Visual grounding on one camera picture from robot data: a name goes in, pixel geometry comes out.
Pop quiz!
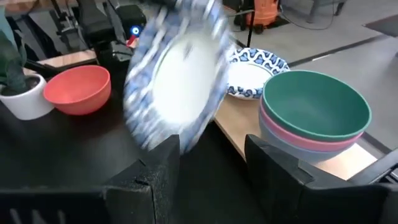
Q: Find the orange shop vacuum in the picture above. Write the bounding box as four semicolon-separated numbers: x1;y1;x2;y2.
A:
234;0;292;34

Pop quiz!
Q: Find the white plant pot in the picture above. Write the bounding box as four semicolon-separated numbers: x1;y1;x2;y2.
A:
0;73;55;121

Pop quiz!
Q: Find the blue-grey plastic bowl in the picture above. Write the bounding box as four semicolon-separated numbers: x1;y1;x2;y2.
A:
257;114;352;164

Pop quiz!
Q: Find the teal plastic bowl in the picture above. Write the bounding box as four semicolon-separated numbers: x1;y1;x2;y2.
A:
262;70;373;142

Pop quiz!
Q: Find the blue patterned paper bowl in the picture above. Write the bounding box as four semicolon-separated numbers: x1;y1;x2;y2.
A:
225;47;292;100
123;0;233;155

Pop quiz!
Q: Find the dark floor mat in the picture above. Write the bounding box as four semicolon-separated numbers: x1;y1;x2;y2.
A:
363;14;398;39

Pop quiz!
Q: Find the pink plastic bowl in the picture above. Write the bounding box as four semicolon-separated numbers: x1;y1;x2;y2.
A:
259;99;364;153

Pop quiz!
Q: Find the black device with blue light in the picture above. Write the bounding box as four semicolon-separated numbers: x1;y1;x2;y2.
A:
118;4;147;40

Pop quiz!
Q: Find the green artificial plant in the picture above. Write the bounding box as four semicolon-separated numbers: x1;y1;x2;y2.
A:
0;6;38;97

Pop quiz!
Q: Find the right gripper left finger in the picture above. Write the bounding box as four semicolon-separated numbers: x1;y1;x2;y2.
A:
104;133;182;224

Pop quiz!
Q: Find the black table mat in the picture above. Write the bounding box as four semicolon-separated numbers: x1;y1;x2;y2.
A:
0;71;268;224

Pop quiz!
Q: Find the red plate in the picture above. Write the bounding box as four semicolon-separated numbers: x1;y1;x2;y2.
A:
42;64;112;116

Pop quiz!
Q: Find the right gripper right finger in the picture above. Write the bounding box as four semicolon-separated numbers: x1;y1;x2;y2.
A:
244;134;315;224

